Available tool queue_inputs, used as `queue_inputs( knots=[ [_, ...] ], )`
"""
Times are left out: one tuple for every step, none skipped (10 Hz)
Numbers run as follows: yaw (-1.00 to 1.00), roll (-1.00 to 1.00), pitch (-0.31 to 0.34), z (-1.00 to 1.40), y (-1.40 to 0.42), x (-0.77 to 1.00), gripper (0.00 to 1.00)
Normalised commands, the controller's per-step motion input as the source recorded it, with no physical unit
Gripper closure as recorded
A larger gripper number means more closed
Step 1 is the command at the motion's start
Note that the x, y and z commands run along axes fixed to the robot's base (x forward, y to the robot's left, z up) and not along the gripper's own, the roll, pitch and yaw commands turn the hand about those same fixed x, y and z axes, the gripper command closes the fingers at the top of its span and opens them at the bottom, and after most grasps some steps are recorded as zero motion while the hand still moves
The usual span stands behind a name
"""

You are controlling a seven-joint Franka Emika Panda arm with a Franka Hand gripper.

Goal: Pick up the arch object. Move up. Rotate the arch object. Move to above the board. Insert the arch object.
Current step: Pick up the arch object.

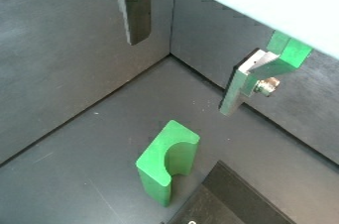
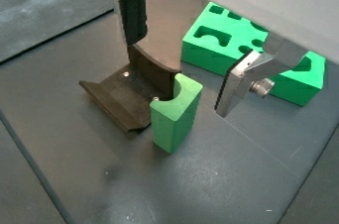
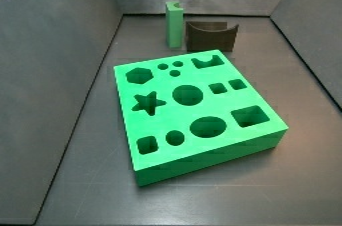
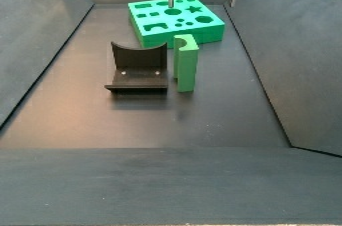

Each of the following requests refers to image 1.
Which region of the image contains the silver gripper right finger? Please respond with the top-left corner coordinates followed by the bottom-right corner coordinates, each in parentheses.
top-left (219, 30), bottom-right (314, 117)

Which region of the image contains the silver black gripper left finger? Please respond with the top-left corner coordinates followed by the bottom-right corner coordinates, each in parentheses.
top-left (118, 0), bottom-right (151, 46)

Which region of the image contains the green arch block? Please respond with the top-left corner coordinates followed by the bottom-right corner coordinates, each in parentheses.
top-left (135, 120), bottom-right (200, 206)

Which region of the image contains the black curved stand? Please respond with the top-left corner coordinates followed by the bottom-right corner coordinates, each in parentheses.
top-left (168, 161), bottom-right (296, 224)

